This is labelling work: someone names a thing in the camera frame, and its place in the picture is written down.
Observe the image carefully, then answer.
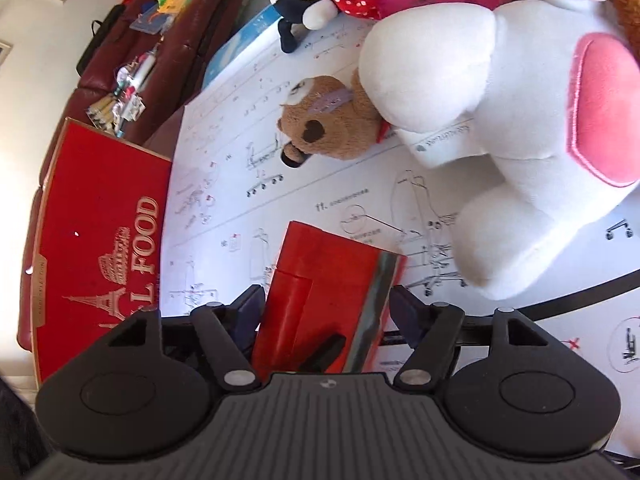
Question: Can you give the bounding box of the white plush with pink ear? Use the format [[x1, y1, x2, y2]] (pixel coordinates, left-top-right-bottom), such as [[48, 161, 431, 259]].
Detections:
[[358, 0, 640, 302]]

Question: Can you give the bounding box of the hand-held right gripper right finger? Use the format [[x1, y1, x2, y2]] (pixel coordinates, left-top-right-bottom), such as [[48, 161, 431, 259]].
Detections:
[[389, 284, 551, 389]]

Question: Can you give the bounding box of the white instruction sheet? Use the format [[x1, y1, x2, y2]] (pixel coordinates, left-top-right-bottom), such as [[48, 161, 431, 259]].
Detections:
[[159, 7, 640, 463]]

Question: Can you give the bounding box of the brown teddy bear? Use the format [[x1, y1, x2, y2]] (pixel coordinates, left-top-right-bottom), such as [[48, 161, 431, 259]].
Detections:
[[276, 74, 390, 169]]

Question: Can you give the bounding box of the red cardboard box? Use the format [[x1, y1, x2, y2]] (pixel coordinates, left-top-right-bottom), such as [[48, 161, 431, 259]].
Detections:
[[31, 117, 174, 387]]

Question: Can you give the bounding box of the red toy block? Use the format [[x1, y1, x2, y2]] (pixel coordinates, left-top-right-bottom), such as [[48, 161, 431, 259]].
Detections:
[[251, 220, 408, 377]]

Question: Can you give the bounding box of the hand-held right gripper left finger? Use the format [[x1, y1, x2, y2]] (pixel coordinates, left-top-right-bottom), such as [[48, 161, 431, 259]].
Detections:
[[107, 284, 267, 391]]

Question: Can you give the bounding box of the dark red leather sofa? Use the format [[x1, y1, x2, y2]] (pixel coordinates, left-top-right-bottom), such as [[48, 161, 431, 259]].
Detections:
[[16, 0, 282, 352]]

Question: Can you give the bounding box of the heap of small toys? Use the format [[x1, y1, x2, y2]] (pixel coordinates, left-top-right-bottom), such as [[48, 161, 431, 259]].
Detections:
[[84, 42, 157, 137]]

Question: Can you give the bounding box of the black bag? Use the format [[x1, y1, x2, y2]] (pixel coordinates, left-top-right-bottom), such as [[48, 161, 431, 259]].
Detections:
[[75, 3, 129, 76]]

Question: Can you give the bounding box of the light blue board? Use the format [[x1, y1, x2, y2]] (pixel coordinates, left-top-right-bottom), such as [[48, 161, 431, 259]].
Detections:
[[201, 1, 282, 89]]

